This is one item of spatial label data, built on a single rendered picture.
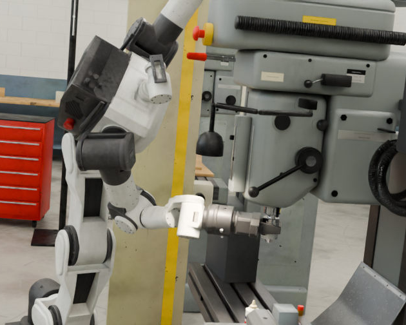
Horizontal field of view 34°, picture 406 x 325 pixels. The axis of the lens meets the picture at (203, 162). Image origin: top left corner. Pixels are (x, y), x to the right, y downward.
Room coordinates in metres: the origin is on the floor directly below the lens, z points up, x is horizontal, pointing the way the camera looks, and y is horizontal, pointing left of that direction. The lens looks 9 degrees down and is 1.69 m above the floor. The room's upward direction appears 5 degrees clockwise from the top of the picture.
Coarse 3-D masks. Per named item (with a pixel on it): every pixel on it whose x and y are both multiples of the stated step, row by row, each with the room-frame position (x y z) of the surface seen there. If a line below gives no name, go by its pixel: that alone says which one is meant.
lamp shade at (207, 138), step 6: (204, 132) 1.73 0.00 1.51; (210, 132) 1.72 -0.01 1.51; (216, 132) 1.73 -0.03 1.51; (198, 138) 1.73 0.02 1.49; (204, 138) 1.71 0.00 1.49; (210, 138) 1.71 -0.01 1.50; (216, 138) 1.71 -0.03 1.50; (198, 144) 1.71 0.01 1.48; (204, 144) 1.70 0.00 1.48; (210, 144) 1.70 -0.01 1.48; (216, 144) 1.70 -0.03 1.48; (222, 144) 1.72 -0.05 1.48; (198, 150) 1.71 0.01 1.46; (204, 150) 1.70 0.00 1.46; (210, 150) 1.70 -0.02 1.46; (216, 150) 1.70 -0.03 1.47; (222, 150) 1.72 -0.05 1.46; (210, 156) 1.70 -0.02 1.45; (216, 156) 1.70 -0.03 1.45
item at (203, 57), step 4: (188, 52) 1.90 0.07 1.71; (192, 52) 1.91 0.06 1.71; (196, 52) 1.91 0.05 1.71; (188, 56) 1.90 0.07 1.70; (192, 56) 1.90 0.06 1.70; (196, 56) 1.90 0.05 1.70; (200, 56) 1.90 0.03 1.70; (204, 56) 1.91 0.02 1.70; (208, 56) 1.91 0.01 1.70; (212, 56) 1.92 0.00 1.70; (216, 56) 1.92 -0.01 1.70; (220, 56) 1.93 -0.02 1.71; (200, 60) 1.91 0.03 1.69; (204, 60) 1.91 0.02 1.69; (216, 60) 1.92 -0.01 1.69; (220, 60) 1.92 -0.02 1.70; (224, 60) 1.92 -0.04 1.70; (228, 60) 1.93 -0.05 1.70; (232, 60) 1.93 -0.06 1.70
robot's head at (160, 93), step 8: (152, 72) 1.94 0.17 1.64; (160, 72) 1.94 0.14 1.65; (152, 80) 1.93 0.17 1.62; (144, 88) 1.97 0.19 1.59; (152, 88) 1.91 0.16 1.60; (160, 88) 1.91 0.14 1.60; (168, 88) 1.92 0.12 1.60; (144, 96) 1.97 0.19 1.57; (152, 96) 1.91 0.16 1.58; (160, 96) 1.91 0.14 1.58; (168, 96) 1.92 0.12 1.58
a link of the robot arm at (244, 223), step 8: (224, 208) 1.86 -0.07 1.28; (232, 208) 1.86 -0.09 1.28; (224, 216) 1.84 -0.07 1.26; (232, 216) 1.85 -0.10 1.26; (240, 216) 1.85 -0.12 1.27; (248, 216) 1.86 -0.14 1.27; (256, 216) 1.86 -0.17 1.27; (216, 224) 1.84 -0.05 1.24; (224, 224) 1.83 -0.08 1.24; (232, 224) 1.84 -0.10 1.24; (240, 224) 1.83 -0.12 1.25; (248, 224) 1.83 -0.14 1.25; (256, 224) 1.81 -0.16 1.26; (216, 232) 1.85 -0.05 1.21; (224, 232) 1.84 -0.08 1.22; (232, 232) 1.86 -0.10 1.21; (240, 232) 1.83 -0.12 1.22; (248, 232) 1.83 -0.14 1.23; (256, 232) 1.80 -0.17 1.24
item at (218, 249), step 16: (208, 240) 2.41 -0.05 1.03; (224, 240) 2.25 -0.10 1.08; (240, 240) 2.24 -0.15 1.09; (256, 240) 2.25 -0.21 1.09; (208, 256) 2.40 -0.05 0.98; (224, 256) 2.24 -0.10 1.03; (240, 256) 2.24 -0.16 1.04; (256, 256) 2.26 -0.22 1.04; (224, 272) 2.22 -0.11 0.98; (240, 272) 2.24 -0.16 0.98
